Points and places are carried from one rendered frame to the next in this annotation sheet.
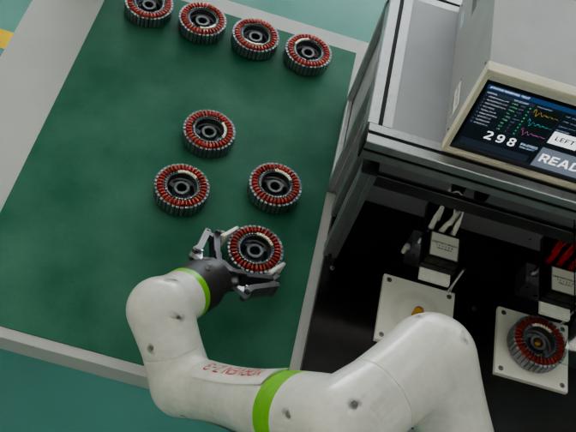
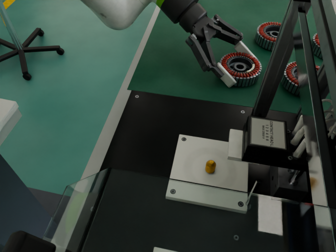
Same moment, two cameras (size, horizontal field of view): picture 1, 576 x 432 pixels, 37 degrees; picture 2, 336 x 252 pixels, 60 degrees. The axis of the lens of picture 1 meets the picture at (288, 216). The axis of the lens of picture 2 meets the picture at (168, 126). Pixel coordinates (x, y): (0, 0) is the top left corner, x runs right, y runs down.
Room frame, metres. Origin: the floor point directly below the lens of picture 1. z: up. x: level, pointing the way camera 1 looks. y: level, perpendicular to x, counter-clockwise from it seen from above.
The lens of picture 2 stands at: (0.94, -0.61, 1.29)
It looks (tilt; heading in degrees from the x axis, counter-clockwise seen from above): 51 degrees down; 107
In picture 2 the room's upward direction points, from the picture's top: straight up
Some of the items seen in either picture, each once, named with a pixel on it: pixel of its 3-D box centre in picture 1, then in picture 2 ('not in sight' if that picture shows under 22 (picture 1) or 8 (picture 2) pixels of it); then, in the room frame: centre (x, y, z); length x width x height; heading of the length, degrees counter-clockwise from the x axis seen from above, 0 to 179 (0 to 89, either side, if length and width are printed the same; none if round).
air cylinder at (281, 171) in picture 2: (425, 251); (287, 178); (1.08, -0.29, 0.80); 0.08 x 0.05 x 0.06; 96
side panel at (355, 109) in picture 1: (363, 98); not in sight; (1.31, -0.06, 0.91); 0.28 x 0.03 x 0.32; 6
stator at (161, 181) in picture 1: (181, 189); (274, 36); (1.03, 0.22, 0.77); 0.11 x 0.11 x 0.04
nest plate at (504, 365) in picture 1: (531, 349); not in sight; (0.96, -0.54, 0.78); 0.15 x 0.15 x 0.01; 6
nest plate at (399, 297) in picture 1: (415, 316); (209, 170); (0.94, -0.30, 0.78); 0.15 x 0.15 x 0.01; 6
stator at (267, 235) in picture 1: (254, 252); (239, 68); (0.95, 0.04, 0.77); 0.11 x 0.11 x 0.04
